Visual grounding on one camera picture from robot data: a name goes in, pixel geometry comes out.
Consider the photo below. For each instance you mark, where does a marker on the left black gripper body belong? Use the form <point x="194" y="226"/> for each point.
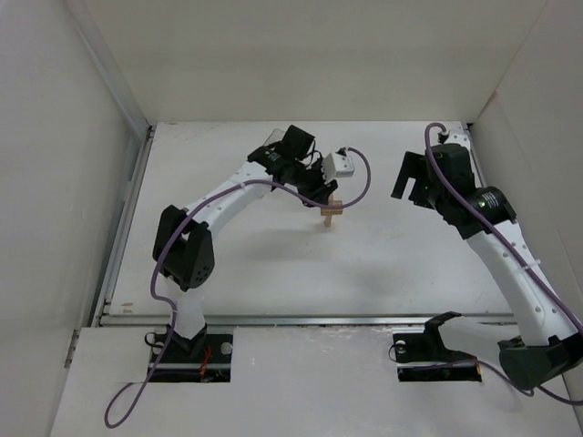
<point x="320" y="189"/>

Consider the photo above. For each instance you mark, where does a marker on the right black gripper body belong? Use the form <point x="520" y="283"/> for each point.
<point x="411" y="170"/>

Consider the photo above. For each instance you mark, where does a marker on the clear plastic box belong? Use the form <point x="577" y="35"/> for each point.
<point x="275" y="138"/>

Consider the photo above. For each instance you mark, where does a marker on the small light wood cube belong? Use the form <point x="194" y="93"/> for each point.
<point x="334" y="202"/>

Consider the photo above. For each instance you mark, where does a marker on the striped dark wood block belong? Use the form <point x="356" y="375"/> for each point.
<point x="327" y="212"/>

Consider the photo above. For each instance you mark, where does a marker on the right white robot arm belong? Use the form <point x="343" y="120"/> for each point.
<point x="547" y="343"/>

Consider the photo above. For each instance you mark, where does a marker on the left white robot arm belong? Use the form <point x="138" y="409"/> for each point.
<point x="183" y="247"/>

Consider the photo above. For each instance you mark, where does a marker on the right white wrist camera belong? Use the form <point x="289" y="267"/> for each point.
<point x="454" y="136"/>

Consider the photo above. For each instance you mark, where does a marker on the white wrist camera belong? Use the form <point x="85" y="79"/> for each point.
<point x="337" y="165"/>
<point x="454" y="136"/>

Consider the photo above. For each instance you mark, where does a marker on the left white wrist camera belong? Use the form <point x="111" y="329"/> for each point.
<point x="337" y="165"/>

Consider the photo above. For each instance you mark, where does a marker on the aluminium front rail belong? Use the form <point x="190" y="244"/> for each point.
<point x="267" y="320"/>

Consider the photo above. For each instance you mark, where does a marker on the aluminium rail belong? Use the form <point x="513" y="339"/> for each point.
<point x="137" y="159"/>
<point x="267" y="320"/>

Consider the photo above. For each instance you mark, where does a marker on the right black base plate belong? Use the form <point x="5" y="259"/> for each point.
<point x="432" y="364"/>

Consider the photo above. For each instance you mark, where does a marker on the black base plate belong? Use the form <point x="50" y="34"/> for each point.
<point x="432" y="364"/>
<point x="206" y="359"/>

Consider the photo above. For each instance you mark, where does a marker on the aluminium left rail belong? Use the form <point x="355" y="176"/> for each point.
<point x="137" y="159"/>

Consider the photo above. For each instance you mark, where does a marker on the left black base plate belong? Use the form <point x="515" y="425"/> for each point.
<point x="206" y="359"/>

